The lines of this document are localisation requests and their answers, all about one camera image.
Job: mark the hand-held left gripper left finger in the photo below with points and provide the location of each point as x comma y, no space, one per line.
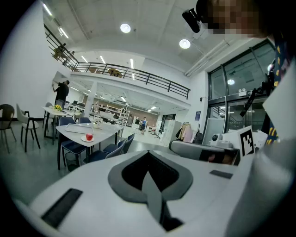
129,176

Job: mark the blue upholstered dining chair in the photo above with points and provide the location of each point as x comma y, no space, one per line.
97,155
129,139
84,120
67,120

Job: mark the white rectangular table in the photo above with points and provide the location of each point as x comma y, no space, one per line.
67,113

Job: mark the grey marble dining table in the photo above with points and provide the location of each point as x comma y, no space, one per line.
104,135

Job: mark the glass entrance door wall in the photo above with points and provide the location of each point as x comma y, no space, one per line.
238,69

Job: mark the white cabinet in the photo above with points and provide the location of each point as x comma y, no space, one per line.
170,132

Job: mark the red apple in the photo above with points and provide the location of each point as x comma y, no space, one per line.
89,136

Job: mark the person's black jersey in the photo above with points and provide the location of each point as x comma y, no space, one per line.
278,60

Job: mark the dark mesh waste bin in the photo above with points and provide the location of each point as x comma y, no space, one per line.
72,162

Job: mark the person's right hand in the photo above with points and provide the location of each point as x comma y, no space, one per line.
219,159

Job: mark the blue wall sign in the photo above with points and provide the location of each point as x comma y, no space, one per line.
197,115

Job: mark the round ceiling light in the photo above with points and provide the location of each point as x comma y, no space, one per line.
125,28
184,43

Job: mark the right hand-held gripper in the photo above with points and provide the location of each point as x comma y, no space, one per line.
189,149

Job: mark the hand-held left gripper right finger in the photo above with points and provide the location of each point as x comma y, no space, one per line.
171,178

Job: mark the coat rack with clothes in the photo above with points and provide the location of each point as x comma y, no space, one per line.
185,132

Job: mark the black head-worn camera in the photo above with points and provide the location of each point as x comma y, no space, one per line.
192,20

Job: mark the large white board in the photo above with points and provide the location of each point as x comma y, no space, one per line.
57,77

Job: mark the white storage shelving racks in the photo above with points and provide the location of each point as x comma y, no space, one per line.
111,113

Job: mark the brown round-back chair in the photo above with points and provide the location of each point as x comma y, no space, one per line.
7,113

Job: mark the white round plate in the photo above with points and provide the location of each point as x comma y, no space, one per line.
83,139

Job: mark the grey serving tray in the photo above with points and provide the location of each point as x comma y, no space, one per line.
78,128

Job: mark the yellow sunflower bouquet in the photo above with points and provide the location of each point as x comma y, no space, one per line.
57,107

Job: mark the grey padded chair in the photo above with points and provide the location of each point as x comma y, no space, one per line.
49,104

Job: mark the pale chair with black frame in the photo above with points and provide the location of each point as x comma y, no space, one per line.
22,118

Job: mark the person's head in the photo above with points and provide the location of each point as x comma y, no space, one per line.
231,18

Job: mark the black mezzanine railing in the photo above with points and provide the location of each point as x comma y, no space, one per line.
170,86

